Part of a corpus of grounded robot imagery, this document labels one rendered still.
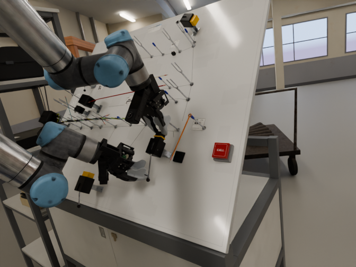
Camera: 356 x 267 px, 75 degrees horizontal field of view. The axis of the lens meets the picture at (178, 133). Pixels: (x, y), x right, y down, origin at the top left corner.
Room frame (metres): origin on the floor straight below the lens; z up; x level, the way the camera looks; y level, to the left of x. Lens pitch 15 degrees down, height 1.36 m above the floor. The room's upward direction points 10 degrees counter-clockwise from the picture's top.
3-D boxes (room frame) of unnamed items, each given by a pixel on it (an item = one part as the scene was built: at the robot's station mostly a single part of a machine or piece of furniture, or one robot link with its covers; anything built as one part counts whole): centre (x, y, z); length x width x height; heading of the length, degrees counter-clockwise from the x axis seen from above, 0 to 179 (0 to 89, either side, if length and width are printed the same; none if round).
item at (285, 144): (2.92, -1.03, 0.51); 1.30 x 0.76 x 1.03; 172
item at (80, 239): (1.08, 0.59, 0.60); 0.55 x 0.02 x 0.39; 53
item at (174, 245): (0.89, 0.39, 0.83); 1.18 x 0.05 x 0.06; 53
